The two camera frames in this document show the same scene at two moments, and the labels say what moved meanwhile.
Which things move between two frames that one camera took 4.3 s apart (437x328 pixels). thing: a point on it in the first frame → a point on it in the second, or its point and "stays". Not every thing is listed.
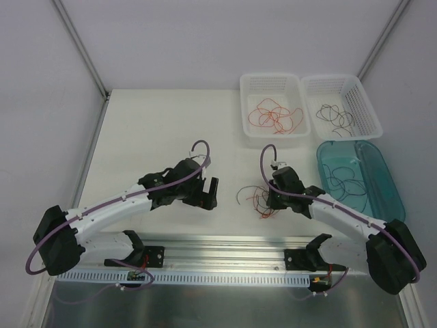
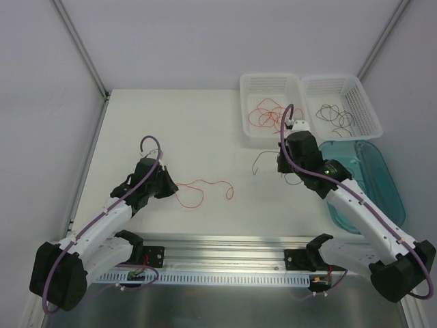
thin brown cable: x=345 y=120 stays
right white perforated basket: x=339 y=108 stays
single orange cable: x=267 y=114 stays
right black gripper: x=273 y=199 → x=285 y=162
